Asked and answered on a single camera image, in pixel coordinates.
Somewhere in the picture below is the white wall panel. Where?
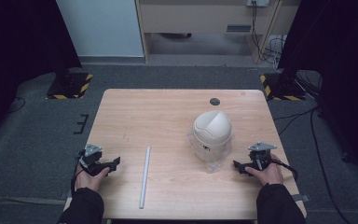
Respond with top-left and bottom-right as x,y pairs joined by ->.
55,0 -> 145,58

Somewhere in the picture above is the clear plastic bin bag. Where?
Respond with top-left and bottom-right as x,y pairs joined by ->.
186,124 -> 235,175

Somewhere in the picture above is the black curtain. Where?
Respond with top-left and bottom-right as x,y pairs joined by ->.
277,0 -> 358,188
0,0 -> 83,147

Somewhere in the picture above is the white swing-lid trash bin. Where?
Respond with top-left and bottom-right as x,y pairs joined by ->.
192,110 -> 233,163

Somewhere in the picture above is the person's left hand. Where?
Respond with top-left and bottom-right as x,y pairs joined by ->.
74,163 -> 111,192

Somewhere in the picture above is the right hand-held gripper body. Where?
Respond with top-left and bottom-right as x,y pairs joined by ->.
247,142 -> 278,173

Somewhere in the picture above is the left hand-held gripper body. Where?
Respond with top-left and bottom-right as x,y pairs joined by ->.
77,143 -> 111,177

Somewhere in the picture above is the light wooden desk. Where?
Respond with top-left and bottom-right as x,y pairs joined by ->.
135,0 -> 303,65

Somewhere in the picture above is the black stand base striped edge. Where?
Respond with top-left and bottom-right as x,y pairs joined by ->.
45,72 -> 94,101
259,72 -> 308,102

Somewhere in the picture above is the bundle of black cables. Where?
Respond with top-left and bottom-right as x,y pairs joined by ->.
250,0 -> 288,65

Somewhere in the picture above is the grey power strip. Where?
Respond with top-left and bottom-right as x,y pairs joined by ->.
245,0 -> 271,7

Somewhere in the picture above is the person's right hand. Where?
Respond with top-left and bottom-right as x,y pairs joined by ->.
244,153 -> 284,187

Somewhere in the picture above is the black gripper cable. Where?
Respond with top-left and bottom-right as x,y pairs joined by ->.
270,158 -> 299,182
70,155 -> 86,196

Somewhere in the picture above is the black floor cable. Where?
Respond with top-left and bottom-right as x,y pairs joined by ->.
273,105 -> 352,224
6,95 -> 27,114

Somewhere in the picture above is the grey table strap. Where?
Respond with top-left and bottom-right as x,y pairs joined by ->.
291,193 -> 311,203

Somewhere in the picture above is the long white tube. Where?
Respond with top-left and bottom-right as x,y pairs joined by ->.
138,146 -> 152,210

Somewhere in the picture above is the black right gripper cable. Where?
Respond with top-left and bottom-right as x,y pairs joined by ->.
270,158 -> 299,182

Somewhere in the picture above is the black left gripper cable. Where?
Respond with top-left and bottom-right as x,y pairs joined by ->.
70,155 -> 86,196

